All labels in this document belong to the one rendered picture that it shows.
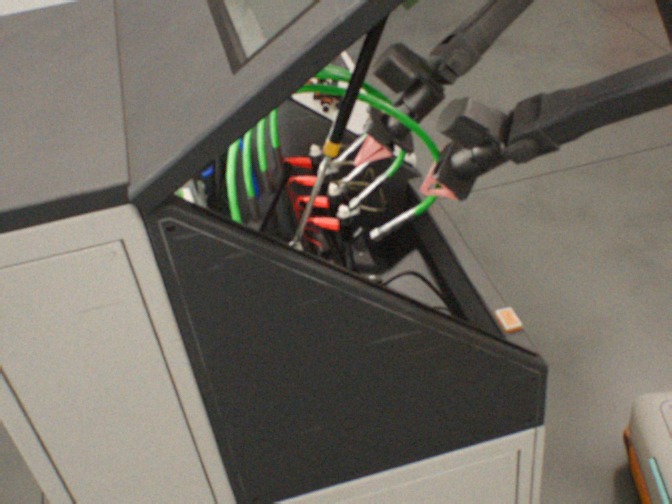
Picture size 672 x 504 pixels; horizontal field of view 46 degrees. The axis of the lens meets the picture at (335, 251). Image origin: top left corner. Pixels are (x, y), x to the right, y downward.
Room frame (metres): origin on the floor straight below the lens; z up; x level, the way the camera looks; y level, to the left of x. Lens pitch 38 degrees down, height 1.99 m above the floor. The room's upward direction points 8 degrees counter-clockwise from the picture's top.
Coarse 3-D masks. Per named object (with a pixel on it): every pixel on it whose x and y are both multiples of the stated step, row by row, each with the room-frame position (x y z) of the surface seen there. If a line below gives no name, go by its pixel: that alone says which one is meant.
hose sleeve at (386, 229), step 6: (408, 210) 1.12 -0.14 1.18; (402, 216) 1.11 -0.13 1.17; (408, 216) 1.10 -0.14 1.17; (414, 216) 1.10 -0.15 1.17; (390, 222) 1.12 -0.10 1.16; (396, 222) 1.11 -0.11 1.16; (402, 222) 1.10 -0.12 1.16; (384, 228) 1.12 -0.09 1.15; (390, 228) 1.11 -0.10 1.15; (396, 228) 1.11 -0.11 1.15; (384, 234) 1.11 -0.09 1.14
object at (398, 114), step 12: (312, 84) 1.14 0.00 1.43; (360, 96) 1.12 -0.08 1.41; (372, 96) 1.12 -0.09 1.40; (384, 108) 1.11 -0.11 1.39; (408, 120) 1.10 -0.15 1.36; (420, 132) 1.10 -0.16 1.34; (432, 144) 1.10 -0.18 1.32; (228, 156) 1.18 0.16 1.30; (228, 168) 1.17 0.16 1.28; (228, 180) 1.18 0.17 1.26; (228, 192) 1.18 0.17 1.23; (420, 204) 1.11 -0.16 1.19; (240, 216) 1.18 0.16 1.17
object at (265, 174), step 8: (336, 72) 1.37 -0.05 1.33; (344, 72) 1.38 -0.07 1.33; (264, 120) 1.35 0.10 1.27; (264, 128) 1.35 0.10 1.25; (264, 136) 1.35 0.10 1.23; (264, 144) 1.35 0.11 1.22; (264, 152) 1.35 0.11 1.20; (264, 160) 1.35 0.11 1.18; (376, 160) 1.38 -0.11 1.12; (264, 168) 1.35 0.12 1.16; (360, 168) 1.38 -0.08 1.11; (264, 176) 1.34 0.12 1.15; (352, 176) 1.37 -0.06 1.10; (264, 184) 1.35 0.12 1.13; (344, 184) 1.37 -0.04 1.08; (272, 192) 1.35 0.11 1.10
